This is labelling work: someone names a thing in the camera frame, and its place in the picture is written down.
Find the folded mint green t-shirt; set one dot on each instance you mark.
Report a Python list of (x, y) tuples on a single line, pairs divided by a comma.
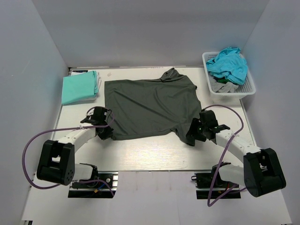
[(67, 91)]

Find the crumpled cyan t-shirt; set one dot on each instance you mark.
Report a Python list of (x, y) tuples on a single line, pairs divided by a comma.
[(228, 64)]

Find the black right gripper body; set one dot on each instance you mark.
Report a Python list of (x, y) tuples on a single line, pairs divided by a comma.
[(198, 130)]

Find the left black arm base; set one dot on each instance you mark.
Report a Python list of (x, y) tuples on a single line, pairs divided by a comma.
[(104, 187)]

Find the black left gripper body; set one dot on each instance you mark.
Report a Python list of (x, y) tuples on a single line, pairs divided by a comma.
[(107, 132)]

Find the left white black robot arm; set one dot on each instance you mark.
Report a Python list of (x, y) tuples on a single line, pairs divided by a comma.
[(85, 150)]

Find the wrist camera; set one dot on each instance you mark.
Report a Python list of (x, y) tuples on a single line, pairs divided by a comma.
[(209, 118), (96, 116)]

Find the green garment in basket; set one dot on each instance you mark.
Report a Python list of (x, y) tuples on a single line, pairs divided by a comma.
[(224, 81)]

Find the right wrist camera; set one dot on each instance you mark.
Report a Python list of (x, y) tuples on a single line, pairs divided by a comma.
[(209, 118)]

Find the dark grey t-shirt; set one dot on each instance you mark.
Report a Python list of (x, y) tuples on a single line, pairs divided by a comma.
[(145, 108)]

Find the crumpled grey white t-shirt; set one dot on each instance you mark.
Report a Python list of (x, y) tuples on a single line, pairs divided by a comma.
[(218, 87)]

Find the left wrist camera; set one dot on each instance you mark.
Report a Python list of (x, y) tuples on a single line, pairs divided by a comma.
[(96, 116)]

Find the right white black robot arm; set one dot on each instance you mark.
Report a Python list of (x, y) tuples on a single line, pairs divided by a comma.
[(261, 172)]

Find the white plastic laundry basket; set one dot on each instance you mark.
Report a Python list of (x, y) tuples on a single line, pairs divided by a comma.
[(248, 88)]

